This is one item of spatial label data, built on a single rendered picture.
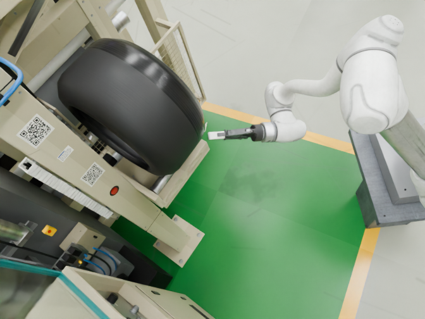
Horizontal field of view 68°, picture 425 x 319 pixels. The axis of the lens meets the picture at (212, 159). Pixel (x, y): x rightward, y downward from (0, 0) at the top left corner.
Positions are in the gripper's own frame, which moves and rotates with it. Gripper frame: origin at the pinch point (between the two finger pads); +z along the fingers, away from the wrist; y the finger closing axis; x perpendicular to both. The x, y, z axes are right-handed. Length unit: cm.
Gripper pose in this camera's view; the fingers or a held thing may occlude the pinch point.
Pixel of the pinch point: (216, 135)
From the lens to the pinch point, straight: 132.6
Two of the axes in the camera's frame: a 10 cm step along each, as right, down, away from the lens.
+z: -9.6, 0.8, -2.5
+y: -2.4, 1.6, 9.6
